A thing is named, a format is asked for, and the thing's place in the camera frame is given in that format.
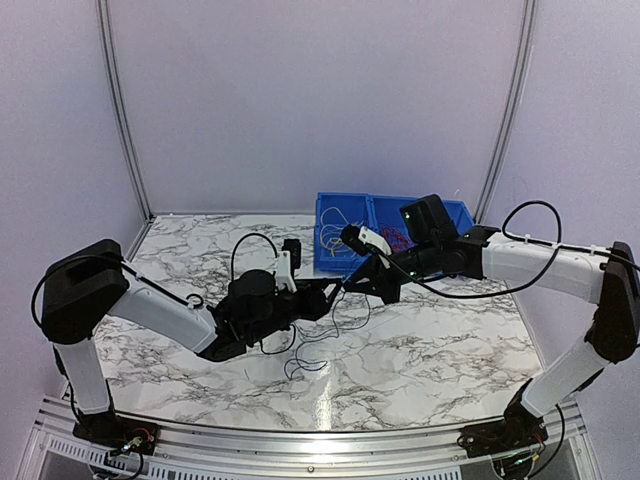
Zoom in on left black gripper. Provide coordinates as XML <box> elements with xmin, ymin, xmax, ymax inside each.
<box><xmin>247</xmin><ymin>278</ymin><xmax>343</xmax><ymax>345</ymax></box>

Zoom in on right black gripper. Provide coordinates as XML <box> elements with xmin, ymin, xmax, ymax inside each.
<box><xmin>343</xmin><ymin>239</ymin><xmax>441</xmax><ymax>305</ymax></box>

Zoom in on coloured wire bundle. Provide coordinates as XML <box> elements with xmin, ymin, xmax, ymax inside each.
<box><xmin>283</xmin><ymin>289</ymin><xmax>372</xmax><ymax>384</ymax></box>

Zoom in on red wires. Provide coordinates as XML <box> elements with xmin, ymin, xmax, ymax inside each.
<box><xmin>379</xmin><ymin>225</ymin><xmax>414</xmax><ymax>251</ymax></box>

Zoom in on yellow wires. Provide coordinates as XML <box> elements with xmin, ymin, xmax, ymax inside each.
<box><xmin>322</xmin><ymin>234</ymin><xmax>364</xmax><ymax>257</ymax></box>

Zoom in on white wire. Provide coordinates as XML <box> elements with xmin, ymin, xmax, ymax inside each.
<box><xmin>319</xmin><ymin>205</ymin><xmax>369</xmax><ymax>259</ymax></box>

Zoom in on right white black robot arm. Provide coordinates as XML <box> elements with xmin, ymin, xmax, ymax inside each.
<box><xmin>340</xmin><ymin>195</ymin><xmax>639</xmax><ymax>448</ymax></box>

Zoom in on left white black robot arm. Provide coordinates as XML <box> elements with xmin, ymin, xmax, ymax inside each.
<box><xmin>30</xmin><ymin>239</ymin><xmax>342</xmax><ymax>445</ymax></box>

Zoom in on left blue storage bin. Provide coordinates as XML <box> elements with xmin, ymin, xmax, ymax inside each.
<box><xmin>314</xmin><ymin>191</ymin><xmax>375</xmax><ymax>275</ymax></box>

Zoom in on right blue storage bin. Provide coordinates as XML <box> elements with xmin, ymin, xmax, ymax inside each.
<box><xmin>427</xmin><ymin>200</ymin><xmax>475</xmax><ymax>235</ymax></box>

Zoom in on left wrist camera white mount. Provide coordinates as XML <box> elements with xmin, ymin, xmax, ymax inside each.
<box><xmin>275</xmin><ymin>239</ymin><xmax>302</xmax><ymax>293</ymax></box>

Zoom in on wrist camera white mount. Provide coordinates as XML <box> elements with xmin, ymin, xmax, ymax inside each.
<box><xmin>340</xmin><ymin>224</ymin><xmax>393</xmax><ymax>269</ymax></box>
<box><xmin>275</xmin><ymin>239</ymin><xmax>302</xmax><ymax>293</ymax></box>

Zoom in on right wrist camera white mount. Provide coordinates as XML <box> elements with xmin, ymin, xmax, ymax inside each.
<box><xmin>340</xmin><ymin>224</ymin><xmax>393</xmax><ymax>269</ymax></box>

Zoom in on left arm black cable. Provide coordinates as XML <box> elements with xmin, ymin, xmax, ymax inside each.
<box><xmin>231</xmin><ymin>233</ymin><xmax>297</xmax><ymax>356</ymax></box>

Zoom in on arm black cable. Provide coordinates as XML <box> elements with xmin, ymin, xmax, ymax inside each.
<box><xmin>231</xmin><ymin>233</ymin><xmax>297</xmax><ymax>356</ymax></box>
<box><xmin>384</xmin><ymin>200</ymin><xmax>564</xmax><ymax>300</ymax></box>

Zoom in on right aluminium corner post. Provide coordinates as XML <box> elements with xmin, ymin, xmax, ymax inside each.
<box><xmin>473</xmin><ymin>0</ymin><xmax>539</xmax><ymax>223</ymax></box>

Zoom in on aluminium corner post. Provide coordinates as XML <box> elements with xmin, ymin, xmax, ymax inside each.
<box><xmin>95</xmin><ymin>0</ymin><xmax>154</xmax><ymax>222</ymax></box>
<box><xmin>473</xmin><ymin>0</ymin><xmax>539</xmax><ymax>223</ymax></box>

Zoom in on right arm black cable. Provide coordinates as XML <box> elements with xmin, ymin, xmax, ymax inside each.
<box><xmin>384</xmin><ymin>200</ymin><xmax>564</xmax><ymax>300</ymax></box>

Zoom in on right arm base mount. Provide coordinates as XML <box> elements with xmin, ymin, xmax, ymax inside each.
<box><xmin>457</xmin><ymin>417</ymin><xmax>548</xmax><ymax>458</ymax></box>

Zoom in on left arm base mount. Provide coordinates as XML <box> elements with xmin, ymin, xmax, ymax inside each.
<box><xmin>73</xmin><ymin>412</ymin><xmax>160</xmax><ymax>455</ymax></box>

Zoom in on aluminium front rail frame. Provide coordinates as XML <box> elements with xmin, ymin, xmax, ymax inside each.
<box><xmin>14</xmin><ymin>397</ymin><xmax>604</xmax><ymax>479</ymax></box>

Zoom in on left aluminium corner post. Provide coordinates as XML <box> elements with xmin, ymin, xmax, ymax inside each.
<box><xmin>95</xmin><ymin>0</ymin><xmax>154</xmax><ymax>222</ymax></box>

